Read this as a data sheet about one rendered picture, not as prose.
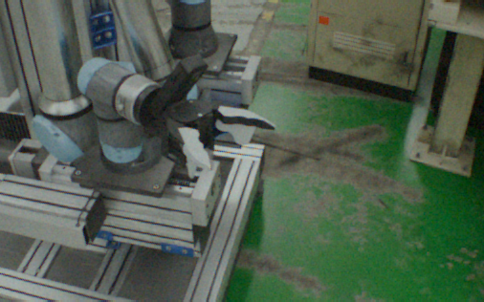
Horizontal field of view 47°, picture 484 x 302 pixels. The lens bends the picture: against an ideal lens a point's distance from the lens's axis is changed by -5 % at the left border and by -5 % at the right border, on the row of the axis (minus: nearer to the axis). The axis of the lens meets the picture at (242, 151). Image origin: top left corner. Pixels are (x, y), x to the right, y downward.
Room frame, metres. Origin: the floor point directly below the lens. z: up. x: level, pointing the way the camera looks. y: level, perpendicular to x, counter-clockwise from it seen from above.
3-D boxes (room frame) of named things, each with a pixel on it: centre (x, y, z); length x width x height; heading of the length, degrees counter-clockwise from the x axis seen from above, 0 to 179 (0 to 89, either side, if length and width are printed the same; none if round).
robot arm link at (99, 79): (0.82, 0.23, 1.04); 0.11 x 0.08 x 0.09; 51
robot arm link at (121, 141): (0.84, 0.22, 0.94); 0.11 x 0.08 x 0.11; 141
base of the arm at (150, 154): (1.02, 0.26, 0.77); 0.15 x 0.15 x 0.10
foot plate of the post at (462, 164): (1.87, -0.89, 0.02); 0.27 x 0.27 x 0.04; 66
